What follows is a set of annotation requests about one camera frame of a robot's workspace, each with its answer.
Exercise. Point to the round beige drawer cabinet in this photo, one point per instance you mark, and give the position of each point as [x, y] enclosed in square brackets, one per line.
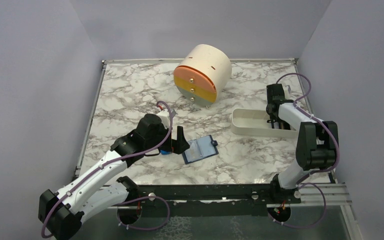
[202, 75]

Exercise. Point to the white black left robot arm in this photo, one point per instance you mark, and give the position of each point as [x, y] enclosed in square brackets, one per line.
[64, 211]

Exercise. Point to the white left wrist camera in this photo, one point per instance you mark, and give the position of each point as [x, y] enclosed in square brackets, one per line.
[165, 117]

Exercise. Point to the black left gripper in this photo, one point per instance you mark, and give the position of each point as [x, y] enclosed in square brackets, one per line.
[177, 146]

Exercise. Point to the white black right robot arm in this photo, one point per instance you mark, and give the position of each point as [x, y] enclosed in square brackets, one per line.
[317, 146]

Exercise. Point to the small blue plastic box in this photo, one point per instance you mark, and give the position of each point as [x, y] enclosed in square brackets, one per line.
[164, 153]

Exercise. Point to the white rectangular plastic tray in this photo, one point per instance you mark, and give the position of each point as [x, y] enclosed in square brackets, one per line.
[253, 122]

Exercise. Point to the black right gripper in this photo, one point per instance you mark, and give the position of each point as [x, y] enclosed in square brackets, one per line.
[277, 119]

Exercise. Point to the black metal base rail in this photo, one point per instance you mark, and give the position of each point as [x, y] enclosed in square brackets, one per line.
[206, 200]

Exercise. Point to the blue card holder wallet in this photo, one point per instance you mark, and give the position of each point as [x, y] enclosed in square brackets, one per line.
[208, 147]

